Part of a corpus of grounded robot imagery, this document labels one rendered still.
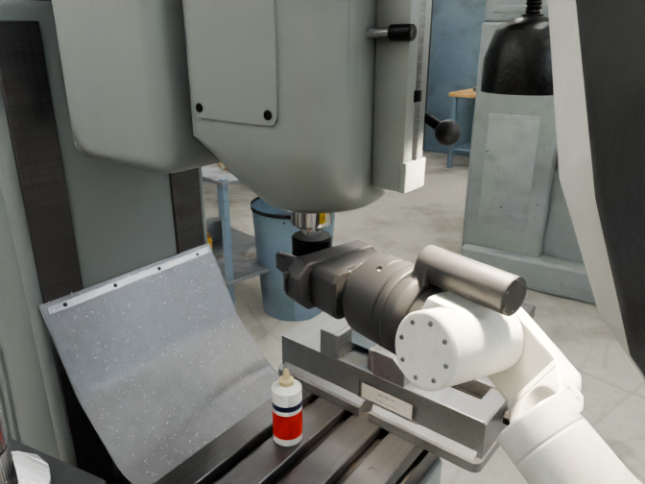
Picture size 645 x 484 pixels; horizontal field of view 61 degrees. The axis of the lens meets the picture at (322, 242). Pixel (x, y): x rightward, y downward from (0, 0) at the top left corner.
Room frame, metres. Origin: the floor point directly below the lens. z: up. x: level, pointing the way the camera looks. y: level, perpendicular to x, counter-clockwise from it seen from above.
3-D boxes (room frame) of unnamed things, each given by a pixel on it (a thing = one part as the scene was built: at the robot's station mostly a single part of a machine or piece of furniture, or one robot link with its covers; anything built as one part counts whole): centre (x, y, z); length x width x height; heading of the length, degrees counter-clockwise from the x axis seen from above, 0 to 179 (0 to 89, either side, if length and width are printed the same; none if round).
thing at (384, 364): (0.70, -0.13, 1.06); 0.12 x 0.06 x 0.04; 141
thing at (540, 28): (0.49, -0.17, 1.47); 0.07 x 0.07 x 0.06
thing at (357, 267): (0.53, -0.04, 1.23); 0.13 x 0.12 x 0.10; 128
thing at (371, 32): (0.52, -0.05, 1.49); 0.06 x 0.01 x 0.01; 53
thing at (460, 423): (0.71, -0.11, 1.02); 0.35 x 0.15 x 0.11; 51
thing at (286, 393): (0.62, 0.05, 1.02); 0.04 x 0.04 x 0.11
